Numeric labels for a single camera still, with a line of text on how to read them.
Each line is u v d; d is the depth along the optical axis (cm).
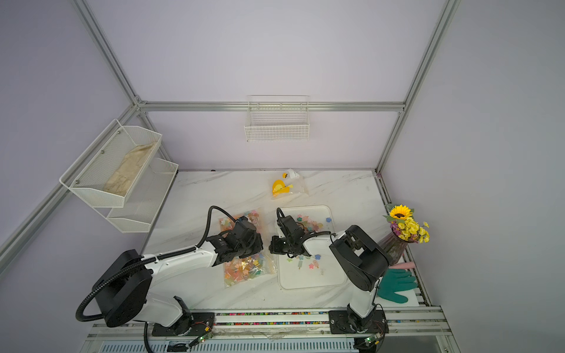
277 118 94
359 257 50
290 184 109
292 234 73
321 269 86
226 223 96
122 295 42
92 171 69
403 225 71
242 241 67
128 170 79
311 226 98
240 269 85
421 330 74
